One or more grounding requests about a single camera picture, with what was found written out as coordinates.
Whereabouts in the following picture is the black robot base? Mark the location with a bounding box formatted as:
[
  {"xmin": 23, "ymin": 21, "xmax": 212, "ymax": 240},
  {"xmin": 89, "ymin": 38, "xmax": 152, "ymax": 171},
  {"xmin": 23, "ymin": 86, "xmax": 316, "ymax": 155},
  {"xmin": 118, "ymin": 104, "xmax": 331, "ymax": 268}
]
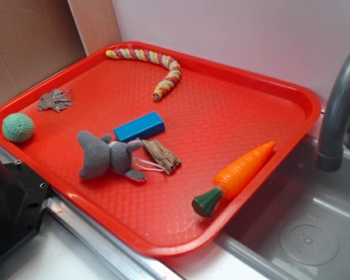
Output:
[{"xmin": 0, "ymin": 160, "xmax": 51, "ymax": 262}]

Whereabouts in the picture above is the red plastic tray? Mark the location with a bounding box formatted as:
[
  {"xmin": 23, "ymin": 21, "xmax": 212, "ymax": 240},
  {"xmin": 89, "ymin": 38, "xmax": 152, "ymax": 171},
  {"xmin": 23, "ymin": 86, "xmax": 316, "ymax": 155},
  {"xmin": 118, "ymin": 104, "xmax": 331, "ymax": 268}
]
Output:
[{"xmin": 0, "ymin": 42, "xmax": 321, "ymax": 257}]

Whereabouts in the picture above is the brown wood piece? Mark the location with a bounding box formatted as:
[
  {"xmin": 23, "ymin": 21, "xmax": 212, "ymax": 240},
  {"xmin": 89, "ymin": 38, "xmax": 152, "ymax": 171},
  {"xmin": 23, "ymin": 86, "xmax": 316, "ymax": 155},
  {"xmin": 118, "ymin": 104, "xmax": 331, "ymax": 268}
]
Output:
[{"xmin": 142, "ymin": 140, "xmax": 181, "ymax": 175}]

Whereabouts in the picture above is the blue rectangular block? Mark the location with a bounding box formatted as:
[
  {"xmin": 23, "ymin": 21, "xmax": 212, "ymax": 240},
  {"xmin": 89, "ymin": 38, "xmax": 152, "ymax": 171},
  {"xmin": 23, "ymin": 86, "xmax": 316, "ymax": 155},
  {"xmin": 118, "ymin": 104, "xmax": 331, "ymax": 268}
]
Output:
[{"xmin": 113, "ymin": 111, "xmax": 166, "ymax": 142}]

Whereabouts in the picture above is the orange plastic carrot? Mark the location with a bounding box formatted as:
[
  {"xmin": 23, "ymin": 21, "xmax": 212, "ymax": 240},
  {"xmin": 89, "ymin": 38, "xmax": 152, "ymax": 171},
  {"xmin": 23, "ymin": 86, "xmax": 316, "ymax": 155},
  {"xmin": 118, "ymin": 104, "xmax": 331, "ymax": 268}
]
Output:
[{"xmin": 191, "ymin": 141, "xmax": 275, "ymax": 217}]

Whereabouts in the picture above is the grey plush bunny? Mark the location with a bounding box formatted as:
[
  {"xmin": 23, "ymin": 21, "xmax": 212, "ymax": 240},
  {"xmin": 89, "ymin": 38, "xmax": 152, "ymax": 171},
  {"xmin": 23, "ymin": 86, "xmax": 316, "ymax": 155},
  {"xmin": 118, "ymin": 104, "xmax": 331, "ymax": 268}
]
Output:
[{"xmin": 77, "ymin": 131, "xmax": 146, "ymax": 182}]

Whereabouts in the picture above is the silver metal key bunch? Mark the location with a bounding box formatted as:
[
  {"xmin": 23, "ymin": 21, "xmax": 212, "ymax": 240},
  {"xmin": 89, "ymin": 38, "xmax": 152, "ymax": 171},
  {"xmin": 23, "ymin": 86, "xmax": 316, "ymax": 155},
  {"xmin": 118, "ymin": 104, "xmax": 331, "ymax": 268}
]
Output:
[{"xmin": 37, "ymin": 89, "xmax": 73, "ymax": 113}]

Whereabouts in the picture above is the grey plastic sink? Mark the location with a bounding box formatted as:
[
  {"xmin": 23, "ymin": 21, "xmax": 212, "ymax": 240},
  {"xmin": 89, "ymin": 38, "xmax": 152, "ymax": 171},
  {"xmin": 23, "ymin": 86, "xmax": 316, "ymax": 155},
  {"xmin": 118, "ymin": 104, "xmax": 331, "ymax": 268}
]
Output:
[{"xmin": 214, "ymin": 134, "xmax": 350, "ymax": 280}]

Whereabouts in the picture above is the green textured ball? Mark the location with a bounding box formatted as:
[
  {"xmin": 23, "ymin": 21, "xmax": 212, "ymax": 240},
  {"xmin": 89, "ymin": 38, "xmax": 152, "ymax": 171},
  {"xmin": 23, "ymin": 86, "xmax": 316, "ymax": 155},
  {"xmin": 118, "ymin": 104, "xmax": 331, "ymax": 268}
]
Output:
[{"xmin": 2, "ymin": 113, "xmax": 34, "ymax": 143}]

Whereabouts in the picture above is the grey toy faucet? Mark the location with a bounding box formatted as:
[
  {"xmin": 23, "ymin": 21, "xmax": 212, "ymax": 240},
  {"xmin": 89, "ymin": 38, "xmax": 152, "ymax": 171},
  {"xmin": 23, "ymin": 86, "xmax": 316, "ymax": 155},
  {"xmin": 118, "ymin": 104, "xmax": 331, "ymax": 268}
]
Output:
[{"xmin": 316, "ymin": 54, "xmax": 350, "ymax": 172}]

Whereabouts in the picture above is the brown cardboard panel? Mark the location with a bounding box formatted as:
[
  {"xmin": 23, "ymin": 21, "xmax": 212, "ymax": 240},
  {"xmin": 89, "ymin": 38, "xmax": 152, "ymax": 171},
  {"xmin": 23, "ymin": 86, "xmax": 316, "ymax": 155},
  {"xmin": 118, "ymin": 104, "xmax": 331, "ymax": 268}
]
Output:
[{"xmin": 0, "ymin": 1, "xmax": 86, "ymax": 106}]

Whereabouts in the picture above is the multicolored twisted rope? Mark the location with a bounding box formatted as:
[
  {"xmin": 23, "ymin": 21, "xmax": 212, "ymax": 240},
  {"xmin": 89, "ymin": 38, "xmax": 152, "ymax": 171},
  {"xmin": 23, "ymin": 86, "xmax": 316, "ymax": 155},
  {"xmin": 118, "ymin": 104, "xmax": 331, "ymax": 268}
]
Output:
[{"xmin": 105, "ymin": 48, "xmax": 182, "ymax": 102}]

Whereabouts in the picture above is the silver metal rail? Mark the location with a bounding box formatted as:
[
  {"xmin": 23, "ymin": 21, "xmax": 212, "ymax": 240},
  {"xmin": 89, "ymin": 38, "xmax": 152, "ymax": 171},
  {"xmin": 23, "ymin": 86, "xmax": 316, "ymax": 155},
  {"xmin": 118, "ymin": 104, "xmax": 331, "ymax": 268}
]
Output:
[{"xmin": 0, "ymin": 136, "xmax": 179, "ymax": 280}]

